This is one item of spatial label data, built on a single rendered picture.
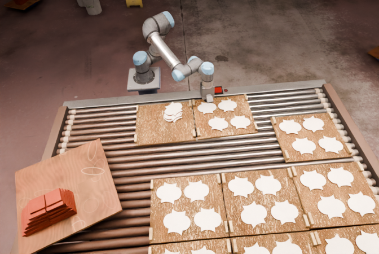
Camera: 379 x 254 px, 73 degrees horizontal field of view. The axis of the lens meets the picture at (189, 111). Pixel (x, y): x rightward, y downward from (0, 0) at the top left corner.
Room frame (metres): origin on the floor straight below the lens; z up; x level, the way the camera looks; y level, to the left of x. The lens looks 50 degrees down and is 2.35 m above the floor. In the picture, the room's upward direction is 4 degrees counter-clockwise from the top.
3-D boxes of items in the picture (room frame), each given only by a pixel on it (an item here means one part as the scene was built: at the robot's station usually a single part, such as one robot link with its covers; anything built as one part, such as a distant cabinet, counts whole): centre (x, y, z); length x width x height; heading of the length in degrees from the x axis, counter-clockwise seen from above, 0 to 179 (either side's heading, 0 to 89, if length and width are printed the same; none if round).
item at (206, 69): (1.21, -0.13, 1.29); 0.09 x 0.08 x 0.11; 36
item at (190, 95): (1.38, -0.06, 0.89); 2.08 x 0.09 x 0.06; 91
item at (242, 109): (1.13, -0.24, 0.93); 0.41 x 0.35 x 0.02; 93
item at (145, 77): (1.65, 0.37, 0.93); 0.15 x 0.15 x 0.10
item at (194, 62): (1.28, -0.06, 1.29); 0.11 x 0.11 x 0.08; 36
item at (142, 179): (0.71, -0.07, 0.90); 1.95 x 0.05 x 0.05; 91
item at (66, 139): (1.06, -0.06, 0.90); 1.95 x 0.05 x 0.05; 91
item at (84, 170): (0.60, 0.71, 1.03); 0.50 x 0.50 x 0.02; 23
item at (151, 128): (1.11, 0.18, 0.93); 0.41 x 0.35 x 0.02; 92
